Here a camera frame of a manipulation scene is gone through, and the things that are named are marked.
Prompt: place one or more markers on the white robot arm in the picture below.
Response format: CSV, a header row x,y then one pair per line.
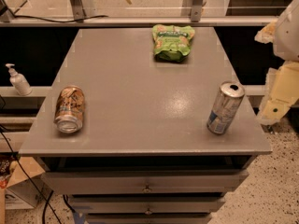
x,y
286,40

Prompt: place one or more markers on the orange soda can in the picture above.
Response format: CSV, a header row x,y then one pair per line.
x,y
70,108

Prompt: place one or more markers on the silver blue redbull can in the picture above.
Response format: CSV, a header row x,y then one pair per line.
x,y
227,102

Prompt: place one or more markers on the grey drawer cabinet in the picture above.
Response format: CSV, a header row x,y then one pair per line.
x,y
141,114

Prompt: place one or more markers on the green snack bag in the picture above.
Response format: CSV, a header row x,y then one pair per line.
x,y
172,43

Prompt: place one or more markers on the top drawer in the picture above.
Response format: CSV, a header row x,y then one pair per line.
x,y
76,183

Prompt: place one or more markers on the drawer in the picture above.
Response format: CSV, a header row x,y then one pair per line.
x,y
145,204
149,219
76,183

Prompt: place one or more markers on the middle drawer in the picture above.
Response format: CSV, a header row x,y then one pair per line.
x,y
145,204

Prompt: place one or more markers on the bottom drawer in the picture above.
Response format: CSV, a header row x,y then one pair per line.
x,y
149,219

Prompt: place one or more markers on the white pump bottle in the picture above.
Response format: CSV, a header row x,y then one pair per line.
x,y
18,81

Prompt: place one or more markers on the cardboard box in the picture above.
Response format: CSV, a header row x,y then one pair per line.
x,y
24,189

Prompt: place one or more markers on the grey metal bracket left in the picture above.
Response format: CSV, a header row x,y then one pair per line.
x,y
82,9

